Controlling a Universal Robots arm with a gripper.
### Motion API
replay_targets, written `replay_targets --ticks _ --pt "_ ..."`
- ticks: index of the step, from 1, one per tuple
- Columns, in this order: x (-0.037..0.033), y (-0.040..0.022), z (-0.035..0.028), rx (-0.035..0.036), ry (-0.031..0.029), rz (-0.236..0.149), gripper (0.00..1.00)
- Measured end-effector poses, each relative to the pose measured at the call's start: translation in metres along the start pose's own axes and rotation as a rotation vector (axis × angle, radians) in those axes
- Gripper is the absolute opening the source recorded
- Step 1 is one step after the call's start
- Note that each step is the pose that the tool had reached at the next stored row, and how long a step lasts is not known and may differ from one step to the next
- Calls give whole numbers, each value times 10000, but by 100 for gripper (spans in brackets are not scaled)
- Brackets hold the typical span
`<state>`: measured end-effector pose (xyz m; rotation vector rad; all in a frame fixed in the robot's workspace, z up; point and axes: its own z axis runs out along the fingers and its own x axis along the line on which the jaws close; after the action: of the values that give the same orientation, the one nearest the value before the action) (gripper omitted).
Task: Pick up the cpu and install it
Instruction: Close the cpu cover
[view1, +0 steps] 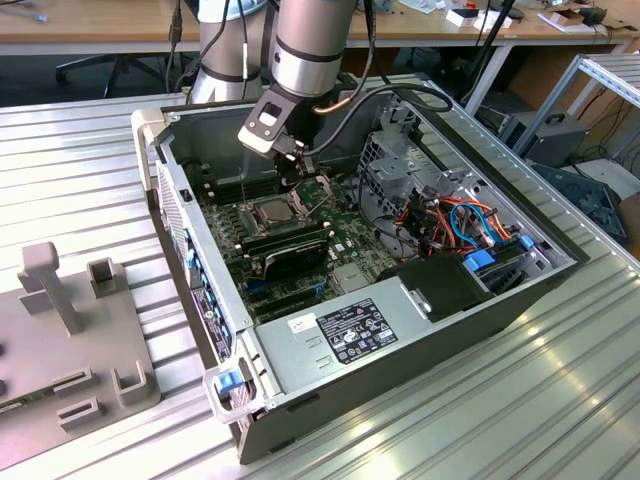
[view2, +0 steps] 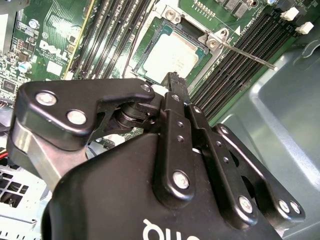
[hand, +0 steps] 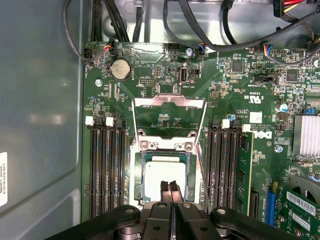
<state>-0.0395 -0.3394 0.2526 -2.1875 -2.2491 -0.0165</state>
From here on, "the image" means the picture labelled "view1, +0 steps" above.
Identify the black fan shroud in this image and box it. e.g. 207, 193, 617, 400
374, 254, 494, 324

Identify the white box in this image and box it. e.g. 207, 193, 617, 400
444, 7, 514, 31

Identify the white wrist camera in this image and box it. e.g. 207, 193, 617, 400
236, 88, 307, 160

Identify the open PC case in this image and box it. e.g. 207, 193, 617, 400
130, 85, 592, 466

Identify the aluminium frame shelf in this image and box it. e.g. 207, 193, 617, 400
514, 52, 640, 161

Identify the green RAM stick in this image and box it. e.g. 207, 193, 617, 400
0, 392, 56, 416
238, 223, 334, 255

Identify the CPU socket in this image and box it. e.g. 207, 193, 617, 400
248, 195, 301, 236

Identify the silver drive cage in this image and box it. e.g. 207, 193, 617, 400
357, 129, 451, 236

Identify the metal socket cover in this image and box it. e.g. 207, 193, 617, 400
290, 172, 335, 217

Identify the grey parts rack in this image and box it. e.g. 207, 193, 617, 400
0, 241, 164, 474

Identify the blue case latch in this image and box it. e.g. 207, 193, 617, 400
214, 369, 244, 399

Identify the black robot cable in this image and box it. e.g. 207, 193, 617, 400
304, 0, 454, 151

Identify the blue disk carrier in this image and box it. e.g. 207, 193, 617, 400
462, 252, 496, 275

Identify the black graphics card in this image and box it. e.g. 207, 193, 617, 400
260, 239, 331, 282

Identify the orange cable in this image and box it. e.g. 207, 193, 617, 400
434, 197, 514, 241

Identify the black office chair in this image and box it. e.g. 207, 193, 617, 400
54, 52, 169, 99

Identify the green motherboard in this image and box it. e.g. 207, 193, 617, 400
192, 164, 401, 326

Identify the silver CPU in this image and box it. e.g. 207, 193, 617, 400
254, 200, 296, 227

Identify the blue cable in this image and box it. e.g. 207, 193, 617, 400
448, 201, 501, 247

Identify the silver chipset heatsink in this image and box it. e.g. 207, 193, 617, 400
332, 264, 366, 294

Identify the dark teal panel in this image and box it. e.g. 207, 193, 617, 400
529, 162, 629, 246

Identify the wooden desk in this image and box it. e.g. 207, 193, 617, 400
0, 0, 640, 56

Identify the grey power supply unit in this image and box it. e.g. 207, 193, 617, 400
252, 287, 436, 396

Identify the grey computer box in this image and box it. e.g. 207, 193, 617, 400
499, 110, 591, 169

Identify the cardboard box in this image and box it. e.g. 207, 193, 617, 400
537, 4, 609, 34

